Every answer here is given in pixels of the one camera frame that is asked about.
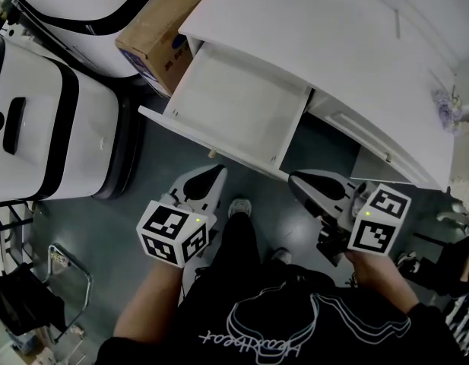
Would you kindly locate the person's left forearm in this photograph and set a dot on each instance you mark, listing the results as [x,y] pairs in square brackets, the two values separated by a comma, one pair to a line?
[150,302]

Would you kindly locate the white cabinet door with handle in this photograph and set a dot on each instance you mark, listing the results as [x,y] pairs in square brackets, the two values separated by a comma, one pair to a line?
[371,143]

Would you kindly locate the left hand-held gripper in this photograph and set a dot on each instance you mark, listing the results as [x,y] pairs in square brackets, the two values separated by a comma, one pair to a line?
[169,230]

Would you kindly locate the person's black printed t-shirt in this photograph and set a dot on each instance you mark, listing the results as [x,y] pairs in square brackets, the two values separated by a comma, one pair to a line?
[203,310]

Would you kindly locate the brown cardboard box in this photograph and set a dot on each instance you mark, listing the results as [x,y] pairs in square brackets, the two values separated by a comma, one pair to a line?
[154,29]

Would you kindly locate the black metal rack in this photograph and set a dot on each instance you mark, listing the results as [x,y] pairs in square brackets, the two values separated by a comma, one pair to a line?
[10,224]

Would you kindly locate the white drawer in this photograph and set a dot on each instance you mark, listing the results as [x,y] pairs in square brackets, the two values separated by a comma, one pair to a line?
[238,101]

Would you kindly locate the black cloth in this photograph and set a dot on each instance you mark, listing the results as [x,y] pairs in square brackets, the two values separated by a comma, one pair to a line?
[21,302]

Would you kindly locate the white desk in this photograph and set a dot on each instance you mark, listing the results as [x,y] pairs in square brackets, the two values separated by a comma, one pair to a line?
[314,32]

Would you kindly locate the purple flower bunch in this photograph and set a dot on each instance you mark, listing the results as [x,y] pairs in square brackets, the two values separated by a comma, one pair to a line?
[447,105]

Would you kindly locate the person's black trousers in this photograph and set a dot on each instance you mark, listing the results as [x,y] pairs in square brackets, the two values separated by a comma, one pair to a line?
[239,242]

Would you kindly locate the person's shoe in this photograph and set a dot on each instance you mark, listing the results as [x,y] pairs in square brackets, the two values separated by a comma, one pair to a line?
[408,262]
[281,256]
[239,207]

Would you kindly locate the person's right forearm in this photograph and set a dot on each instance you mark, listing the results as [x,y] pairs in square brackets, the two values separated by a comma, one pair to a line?
[382,280]

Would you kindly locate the person's right shoe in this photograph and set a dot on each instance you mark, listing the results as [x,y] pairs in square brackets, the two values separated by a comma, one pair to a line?
[281,256]

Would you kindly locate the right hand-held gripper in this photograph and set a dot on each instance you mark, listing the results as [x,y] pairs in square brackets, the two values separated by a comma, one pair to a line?
[378,226]

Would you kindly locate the chrome metal chair frame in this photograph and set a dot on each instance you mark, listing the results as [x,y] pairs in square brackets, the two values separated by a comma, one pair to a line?
[89,280]

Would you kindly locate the person's left shoe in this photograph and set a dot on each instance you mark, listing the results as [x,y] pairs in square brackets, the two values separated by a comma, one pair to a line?
[239,207]

